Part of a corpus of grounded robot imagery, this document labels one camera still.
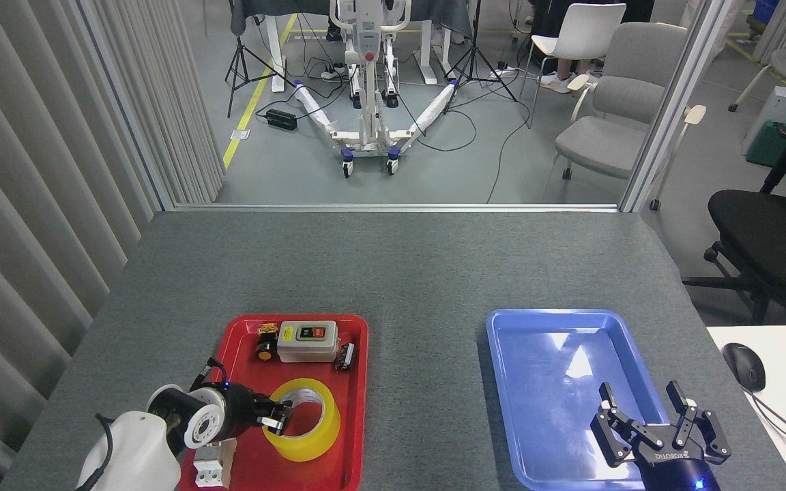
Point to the white switch box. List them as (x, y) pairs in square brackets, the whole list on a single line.
[(308, 348)]

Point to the white stand on wheels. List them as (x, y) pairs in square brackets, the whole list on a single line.
[(369, 102)]

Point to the orange push button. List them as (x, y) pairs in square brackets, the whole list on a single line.
[(265, 351)]

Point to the person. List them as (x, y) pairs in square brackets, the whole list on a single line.
[(565, 68)]

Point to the silver frame post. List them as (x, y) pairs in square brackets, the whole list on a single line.
[(673, 102)]

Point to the small black switch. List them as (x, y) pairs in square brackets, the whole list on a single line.
[(345, 358)]

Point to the blue crate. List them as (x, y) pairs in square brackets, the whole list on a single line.
[(765, 10)]

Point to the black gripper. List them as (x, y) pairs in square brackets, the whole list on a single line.
[(239, 412), (676, 474)]

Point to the white plastic chair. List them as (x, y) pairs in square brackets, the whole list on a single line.
[(587, 27)]

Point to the black computer mouse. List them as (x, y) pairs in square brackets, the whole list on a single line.
[(744, 365)]

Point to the white power strip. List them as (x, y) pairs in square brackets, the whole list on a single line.
[(331, 73)]

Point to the white circuit breaker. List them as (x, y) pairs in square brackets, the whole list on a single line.
[(210, 470)]

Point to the red plastic tray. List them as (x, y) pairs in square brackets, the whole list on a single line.
[(243, 361)]

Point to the black office chair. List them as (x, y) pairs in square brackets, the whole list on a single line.
[(775, 239)]

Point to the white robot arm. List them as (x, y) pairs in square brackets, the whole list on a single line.
[(134, 457)]

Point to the blue plastic tray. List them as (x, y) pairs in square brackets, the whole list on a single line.
[(557, 423)]

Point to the black power adapter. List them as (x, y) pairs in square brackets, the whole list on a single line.
[(282, 120)]

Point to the black tripod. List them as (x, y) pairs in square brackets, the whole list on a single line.
[(239, 65), (473, 58)]

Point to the grey padded chair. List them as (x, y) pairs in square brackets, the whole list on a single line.
[(604, 143)]

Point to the yellow tape roll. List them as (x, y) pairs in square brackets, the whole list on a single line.
[(311, 447)]

